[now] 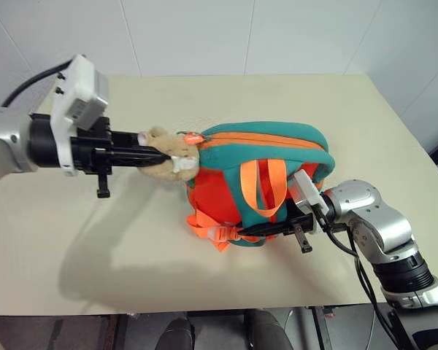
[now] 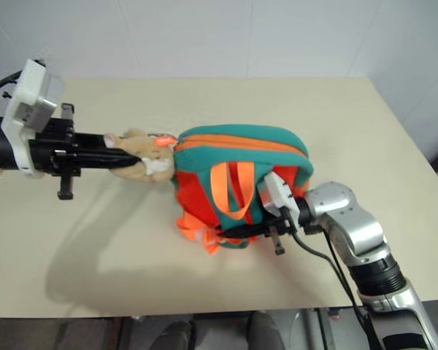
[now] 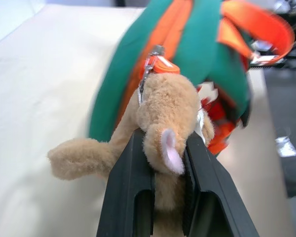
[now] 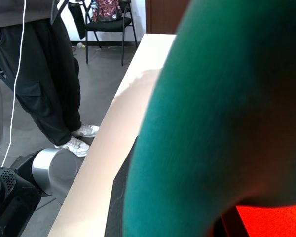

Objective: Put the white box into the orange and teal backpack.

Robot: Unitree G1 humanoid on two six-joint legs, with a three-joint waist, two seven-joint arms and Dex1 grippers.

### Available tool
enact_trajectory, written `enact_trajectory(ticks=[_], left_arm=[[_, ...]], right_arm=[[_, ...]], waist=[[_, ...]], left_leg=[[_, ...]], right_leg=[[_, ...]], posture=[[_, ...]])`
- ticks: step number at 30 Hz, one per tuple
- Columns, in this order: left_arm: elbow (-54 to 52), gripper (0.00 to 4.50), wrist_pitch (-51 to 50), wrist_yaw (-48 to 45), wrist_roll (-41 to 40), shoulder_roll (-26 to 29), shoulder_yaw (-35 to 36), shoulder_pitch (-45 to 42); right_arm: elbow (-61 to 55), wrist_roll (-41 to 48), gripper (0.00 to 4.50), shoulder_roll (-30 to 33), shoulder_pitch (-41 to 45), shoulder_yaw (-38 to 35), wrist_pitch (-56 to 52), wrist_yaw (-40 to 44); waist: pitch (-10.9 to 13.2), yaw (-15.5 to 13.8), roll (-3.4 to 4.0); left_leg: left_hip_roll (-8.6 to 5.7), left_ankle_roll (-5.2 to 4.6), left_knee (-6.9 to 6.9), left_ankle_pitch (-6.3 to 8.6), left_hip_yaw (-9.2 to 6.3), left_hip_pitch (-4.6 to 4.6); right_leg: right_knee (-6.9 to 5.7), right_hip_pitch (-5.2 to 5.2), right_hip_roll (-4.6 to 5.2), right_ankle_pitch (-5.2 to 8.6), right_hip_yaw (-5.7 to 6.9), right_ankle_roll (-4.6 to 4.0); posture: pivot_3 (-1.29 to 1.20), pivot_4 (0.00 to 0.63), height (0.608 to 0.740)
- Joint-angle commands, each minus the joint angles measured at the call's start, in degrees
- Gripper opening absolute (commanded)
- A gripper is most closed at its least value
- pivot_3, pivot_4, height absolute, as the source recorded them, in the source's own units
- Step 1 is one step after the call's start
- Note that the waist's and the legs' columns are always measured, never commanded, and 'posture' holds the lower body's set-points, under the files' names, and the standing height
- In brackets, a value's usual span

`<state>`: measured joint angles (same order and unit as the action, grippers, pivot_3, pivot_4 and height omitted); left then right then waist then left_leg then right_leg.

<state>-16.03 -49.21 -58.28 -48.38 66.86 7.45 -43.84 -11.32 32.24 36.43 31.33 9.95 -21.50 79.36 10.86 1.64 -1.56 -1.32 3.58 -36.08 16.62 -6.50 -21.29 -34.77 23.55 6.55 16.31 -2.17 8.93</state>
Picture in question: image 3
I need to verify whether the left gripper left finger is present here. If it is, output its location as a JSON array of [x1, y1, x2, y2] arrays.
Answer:
[[96, 129, 156, 237]]

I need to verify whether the beige plush toy keychain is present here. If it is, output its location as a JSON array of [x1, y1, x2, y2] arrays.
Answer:
[[47, 44, 216, 237]]

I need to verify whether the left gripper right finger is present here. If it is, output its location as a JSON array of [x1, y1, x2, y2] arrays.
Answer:
[[183, 132, 261, 237]]

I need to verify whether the green and orange backpack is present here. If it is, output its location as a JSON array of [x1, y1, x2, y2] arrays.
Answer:
[[85, 0, 296, 159]]

